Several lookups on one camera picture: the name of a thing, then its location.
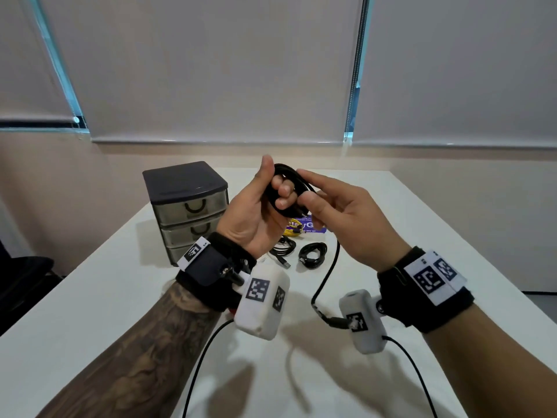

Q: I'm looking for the person's right hand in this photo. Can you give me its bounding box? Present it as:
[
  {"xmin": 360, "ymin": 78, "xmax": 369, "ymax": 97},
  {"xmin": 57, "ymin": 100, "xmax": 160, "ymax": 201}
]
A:
[{"xmin": 296, "ymin": 169, "xmax": 412, "ymax": 273}]

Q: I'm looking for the person's left hand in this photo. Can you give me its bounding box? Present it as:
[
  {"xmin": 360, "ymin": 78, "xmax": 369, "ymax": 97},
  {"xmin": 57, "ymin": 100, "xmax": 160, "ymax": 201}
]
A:
[{"xmin": 215, "ymin": 155, "xmax": 302, "ymax": 260}]

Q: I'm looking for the long black cable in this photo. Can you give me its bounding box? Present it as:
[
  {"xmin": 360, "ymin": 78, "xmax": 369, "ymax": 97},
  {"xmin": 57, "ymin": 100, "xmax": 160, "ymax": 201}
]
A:
[{"xmin": 262, "ymin": 163, "xmax": 350, "ymax": 330}]

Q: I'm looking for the person's left forearm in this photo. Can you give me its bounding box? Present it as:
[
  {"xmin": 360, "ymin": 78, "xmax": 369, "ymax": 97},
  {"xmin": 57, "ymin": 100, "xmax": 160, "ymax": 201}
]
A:
[{"xmin": 37, "ymin": 280, "xmax": 223, "ymax": 418}]

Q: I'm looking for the person's right forearm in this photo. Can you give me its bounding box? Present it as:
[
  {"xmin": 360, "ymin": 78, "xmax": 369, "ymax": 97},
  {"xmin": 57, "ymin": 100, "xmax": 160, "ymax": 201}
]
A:
[{"xmin": 421, "ymin": 301, "xmax": 557, "ymax": 418}]

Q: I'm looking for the purple packet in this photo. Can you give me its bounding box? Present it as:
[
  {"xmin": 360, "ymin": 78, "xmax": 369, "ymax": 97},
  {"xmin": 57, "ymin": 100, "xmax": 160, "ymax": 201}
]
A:
[{"xmin": 287, "ymin": 217, "xmax": 327, "ymax": 235}]

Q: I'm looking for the dark plastic drawer unit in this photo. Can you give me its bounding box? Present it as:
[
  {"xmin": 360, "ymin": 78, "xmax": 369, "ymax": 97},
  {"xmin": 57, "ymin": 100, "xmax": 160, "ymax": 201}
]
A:
[{"xmin": 142, "ymin": 161, "xmax": 229, "ymax": 267}]

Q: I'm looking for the translucent grey drawer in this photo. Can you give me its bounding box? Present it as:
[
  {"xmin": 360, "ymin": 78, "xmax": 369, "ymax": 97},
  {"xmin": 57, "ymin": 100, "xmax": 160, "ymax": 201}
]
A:
[
  {"xmin": 152, "ymin": 189, "xmax": 229, "ymax": 227},
  {"xmin": 160, "ymin": 212, "xmax": 225, "ymax": 248},
  {"xmin": 166, "ymin": 239, "xmax": 205, "ymax": 267}
]

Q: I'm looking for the grey roller blind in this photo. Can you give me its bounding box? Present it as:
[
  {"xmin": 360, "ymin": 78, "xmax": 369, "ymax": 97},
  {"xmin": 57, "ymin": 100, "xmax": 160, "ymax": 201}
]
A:
[
  {"xmin": 38, "ymin": 0, "xmax": 365, "ymax": 145},
  {"xmin": 352, "ymin": 0, "xmax": 557, "ymax": 149},
  {"xmin": 0, "ymin": 0, "xmax": 75, "ymax": 123}
]

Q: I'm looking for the window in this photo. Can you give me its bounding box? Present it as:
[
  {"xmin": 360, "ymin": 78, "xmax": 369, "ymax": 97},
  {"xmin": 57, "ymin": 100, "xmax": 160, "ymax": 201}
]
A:
[{"xmin": 0, "ymin": 0, "xmax": 373, "ymax": 144}]

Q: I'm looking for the black chair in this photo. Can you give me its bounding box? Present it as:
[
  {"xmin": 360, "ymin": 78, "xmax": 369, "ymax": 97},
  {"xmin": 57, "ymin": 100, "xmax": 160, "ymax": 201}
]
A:
[{"xmin": 0, "ymin": 238, "xmax": 62, "ymax": 336}]

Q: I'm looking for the black cable with silver plug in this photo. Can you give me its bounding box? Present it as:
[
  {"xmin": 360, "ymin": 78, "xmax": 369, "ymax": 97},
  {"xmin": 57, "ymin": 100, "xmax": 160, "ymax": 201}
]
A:
[{"xmin": 267, "ymin": 235, "xmax": 298, "ymax": 270}]

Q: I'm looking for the coiled black cable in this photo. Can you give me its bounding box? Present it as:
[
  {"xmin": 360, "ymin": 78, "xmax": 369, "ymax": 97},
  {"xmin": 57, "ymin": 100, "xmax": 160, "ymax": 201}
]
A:
[{"xmin": 298, "ymin": 242, "xmax": 328, "ymax": 270}]

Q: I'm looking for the black wrist strap with marker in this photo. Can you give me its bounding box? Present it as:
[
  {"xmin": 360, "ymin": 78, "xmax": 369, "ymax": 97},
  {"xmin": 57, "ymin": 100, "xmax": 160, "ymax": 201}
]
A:
[
  {"xmin": 175, "ymin": 232, "xmax": 258, "ymax": 312},
  {"xmin": 377, "ymin": 246, "xmax": 475, "ymax": 334}
]

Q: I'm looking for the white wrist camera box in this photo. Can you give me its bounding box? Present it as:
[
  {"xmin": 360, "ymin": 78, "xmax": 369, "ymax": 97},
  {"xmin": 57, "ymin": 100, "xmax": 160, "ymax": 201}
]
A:
[
  {"xmin": 234, "ymin": 259, "xmax": 291, "ymax": 341},
  {"xmin": 339, "ymin": 289, "xmax": 388, "ymax": 355}
]

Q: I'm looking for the blind bead chain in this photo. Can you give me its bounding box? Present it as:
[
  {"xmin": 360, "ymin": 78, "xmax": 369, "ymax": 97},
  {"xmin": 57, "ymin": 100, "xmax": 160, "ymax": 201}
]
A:
[{"xmin": 346, "ymin": 0, "xmax": 364, "ymax": 134}]

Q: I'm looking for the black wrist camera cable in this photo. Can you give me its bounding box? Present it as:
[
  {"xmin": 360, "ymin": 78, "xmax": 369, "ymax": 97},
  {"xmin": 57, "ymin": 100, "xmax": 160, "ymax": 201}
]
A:
[
  {"xmin": 382, "ymin": 335, "xmax": 439, "ymax": 418},
  {"xmin": 182, "ymin": 319, "xmax": 236, "ymax": 418}
]

